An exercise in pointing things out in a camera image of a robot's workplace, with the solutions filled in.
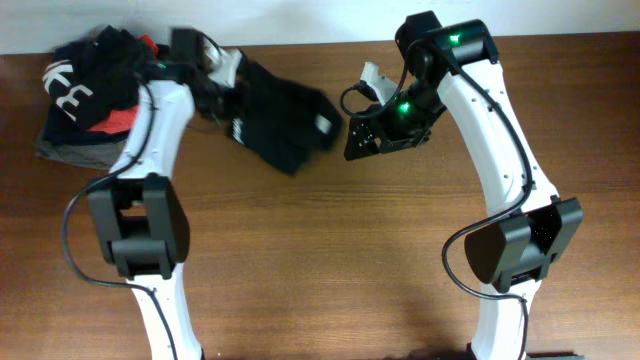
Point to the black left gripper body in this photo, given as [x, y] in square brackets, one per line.
[218, 100]

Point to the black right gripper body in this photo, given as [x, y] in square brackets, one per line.
[405, 121]

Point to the black polo shirt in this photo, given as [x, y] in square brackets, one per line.
[282, 121]

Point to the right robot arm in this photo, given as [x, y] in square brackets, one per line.
[528, 225]

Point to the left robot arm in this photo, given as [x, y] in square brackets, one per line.
[141, 226]

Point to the red folded garment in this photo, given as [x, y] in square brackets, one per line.
[121, 88]

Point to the grey folded garment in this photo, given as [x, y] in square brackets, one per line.
[99, 156]

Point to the black shirt with white letters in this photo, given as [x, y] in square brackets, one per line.
[111, 42]

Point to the navy folded garment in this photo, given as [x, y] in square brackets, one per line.
[80, 135]

